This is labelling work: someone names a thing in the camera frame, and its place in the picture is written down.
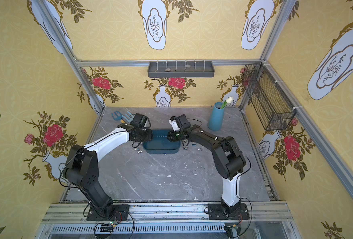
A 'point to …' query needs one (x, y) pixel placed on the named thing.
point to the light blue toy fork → (129, 119)
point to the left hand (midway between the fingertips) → (150, 136)
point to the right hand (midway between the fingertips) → (166, 138)
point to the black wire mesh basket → (274, 109)
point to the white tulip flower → (229, 100)
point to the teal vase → (216, 117)
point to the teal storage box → (160, 144)
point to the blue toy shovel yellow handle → (117, 115)
